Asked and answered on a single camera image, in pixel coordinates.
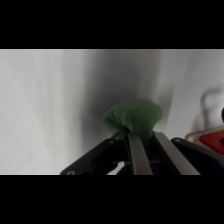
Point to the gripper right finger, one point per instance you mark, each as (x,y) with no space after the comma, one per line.
(175,155)

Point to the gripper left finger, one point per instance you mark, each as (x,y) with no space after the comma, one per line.
(140,156)

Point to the green soft triangle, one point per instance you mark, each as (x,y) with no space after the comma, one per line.
(133,116)

